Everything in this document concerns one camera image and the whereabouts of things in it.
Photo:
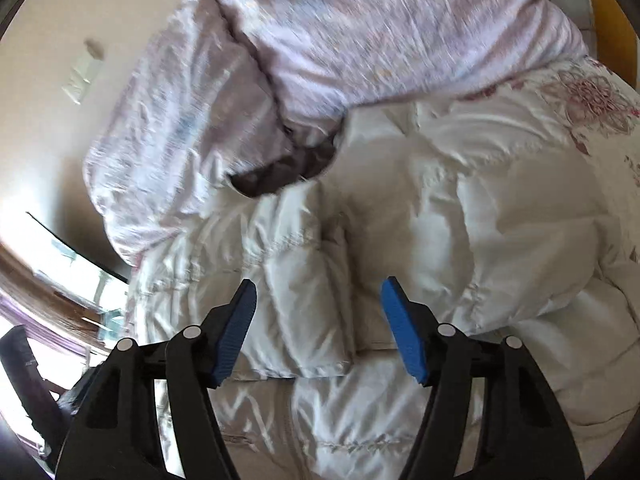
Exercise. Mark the window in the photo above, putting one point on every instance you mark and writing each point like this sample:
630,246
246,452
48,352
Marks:
60,270

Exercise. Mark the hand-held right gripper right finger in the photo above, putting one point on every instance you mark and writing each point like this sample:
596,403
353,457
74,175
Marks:
405,332

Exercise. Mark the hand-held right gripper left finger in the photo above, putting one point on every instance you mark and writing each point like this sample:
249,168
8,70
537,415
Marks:
234,332

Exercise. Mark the wooden wardrobe with grey doors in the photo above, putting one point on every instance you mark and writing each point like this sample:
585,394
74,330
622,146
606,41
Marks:
607,5

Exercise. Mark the floral bed sheet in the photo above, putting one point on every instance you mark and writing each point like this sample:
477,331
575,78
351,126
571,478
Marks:
590,95

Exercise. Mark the white puffer jacket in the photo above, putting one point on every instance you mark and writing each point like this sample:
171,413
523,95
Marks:
450,200

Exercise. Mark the white wall switch plate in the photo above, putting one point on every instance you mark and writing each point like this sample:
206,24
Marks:
79,82

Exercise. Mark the lilac pillow on left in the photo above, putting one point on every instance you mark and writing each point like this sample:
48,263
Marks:
350,35

